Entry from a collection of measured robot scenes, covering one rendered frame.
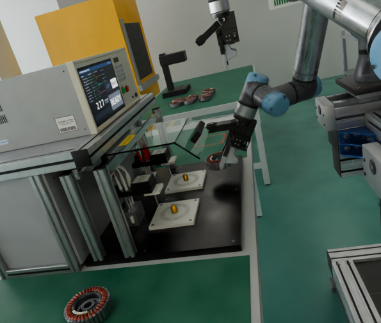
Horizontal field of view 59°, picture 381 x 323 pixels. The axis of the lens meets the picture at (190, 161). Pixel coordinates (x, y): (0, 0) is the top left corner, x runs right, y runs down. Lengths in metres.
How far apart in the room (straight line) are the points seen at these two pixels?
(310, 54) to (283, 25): 5.21
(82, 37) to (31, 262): 3.98
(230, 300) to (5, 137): 0.80
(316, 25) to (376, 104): 0.34
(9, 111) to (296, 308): 1.47
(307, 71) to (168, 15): 5.38
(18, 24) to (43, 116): 6.50
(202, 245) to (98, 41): 4.08
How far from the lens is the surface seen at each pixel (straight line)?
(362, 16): 0.74
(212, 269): 0.91
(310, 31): 1.08
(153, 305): 0.87
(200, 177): 1.33
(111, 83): 1.17
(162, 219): 1.12
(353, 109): 1.23
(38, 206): 1.04
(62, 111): 1.03
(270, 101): 1.08
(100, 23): 4.77
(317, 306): 1.83
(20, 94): 1.08
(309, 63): 1.12
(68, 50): 5.00
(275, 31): 6.30
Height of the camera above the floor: 1.32
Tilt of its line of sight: 21 degrees down
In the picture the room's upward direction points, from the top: 15 degrees counter-clockwise
